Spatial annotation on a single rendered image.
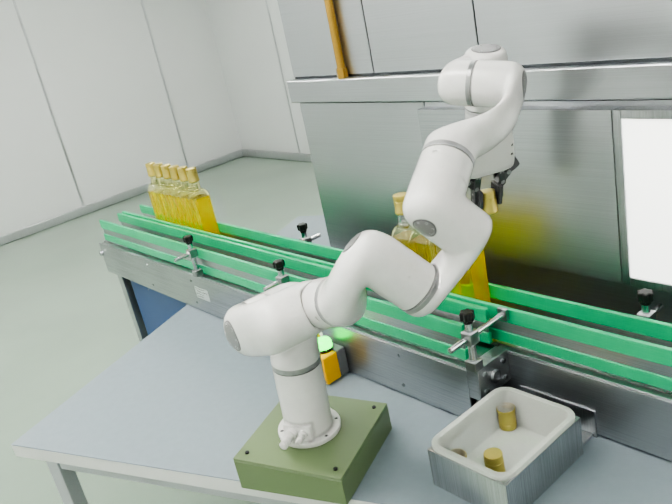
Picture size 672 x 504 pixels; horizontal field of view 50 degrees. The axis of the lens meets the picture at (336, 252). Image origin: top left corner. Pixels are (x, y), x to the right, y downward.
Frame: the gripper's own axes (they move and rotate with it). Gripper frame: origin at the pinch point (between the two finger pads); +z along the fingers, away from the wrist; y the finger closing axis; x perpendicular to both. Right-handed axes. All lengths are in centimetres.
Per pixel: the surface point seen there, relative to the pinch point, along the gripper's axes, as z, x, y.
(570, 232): 10.6, 5.3, -15.6
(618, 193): -0.5, 13.1, -19.7
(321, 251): 36, -53, 21
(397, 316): 26.6, -6.0, 18.4
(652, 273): 13.4, 21.2, -22.3
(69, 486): 68, -33, 99
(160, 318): 83, -115, 68
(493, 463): 32.3, 32.9, 18.1
